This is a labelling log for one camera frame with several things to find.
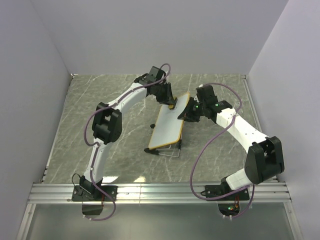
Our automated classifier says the yellow-framed whiteboard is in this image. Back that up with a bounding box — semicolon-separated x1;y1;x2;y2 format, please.
144;92;190;158

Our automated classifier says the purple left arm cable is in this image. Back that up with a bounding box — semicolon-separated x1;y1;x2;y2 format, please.
83;62;172;222

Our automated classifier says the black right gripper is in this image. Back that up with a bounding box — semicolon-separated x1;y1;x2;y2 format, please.
176;98;205;124

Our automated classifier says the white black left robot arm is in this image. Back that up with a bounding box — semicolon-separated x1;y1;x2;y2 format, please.
79;79;177;201

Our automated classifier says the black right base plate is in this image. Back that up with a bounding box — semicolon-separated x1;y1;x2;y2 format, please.
200;184;250;201

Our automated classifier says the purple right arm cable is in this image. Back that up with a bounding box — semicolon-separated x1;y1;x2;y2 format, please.
189;82;256;219

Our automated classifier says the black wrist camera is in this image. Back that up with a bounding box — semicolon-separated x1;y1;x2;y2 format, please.
146;66;166;83
196;85;218;104

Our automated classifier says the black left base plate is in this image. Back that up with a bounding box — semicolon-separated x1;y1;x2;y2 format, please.
71;185;118;202

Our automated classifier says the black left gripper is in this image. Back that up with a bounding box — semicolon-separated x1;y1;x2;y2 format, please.
155;83;177;108

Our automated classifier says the aluminium mounting rail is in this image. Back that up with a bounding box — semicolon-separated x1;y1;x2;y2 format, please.
27;181;292;204

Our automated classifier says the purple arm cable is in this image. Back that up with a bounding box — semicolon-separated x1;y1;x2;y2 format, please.
189;82;256;219
83;62;172;222

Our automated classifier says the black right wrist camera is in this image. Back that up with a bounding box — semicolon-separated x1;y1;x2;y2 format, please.
196;85;218;104

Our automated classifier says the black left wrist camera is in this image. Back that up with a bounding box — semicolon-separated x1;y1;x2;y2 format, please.
146;66;166;83

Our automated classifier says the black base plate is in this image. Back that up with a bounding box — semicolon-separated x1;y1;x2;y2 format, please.
71;185;118;202
200;184;250;201

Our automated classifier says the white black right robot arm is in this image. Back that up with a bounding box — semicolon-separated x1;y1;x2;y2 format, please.
178;98;285;200

